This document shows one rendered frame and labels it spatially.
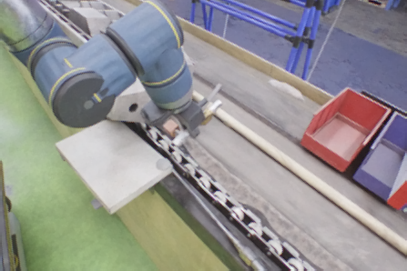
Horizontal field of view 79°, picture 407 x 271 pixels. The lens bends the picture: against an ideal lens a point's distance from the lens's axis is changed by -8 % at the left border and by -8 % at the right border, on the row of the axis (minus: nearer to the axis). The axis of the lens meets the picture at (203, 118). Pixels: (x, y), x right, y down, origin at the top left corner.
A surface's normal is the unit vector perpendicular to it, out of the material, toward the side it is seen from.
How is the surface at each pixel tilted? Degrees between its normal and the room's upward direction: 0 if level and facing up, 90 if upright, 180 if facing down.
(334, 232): 0
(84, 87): 83
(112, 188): 0
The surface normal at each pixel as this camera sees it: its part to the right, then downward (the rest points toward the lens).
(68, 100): 0.59, 0.52
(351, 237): 0.11, -0.77
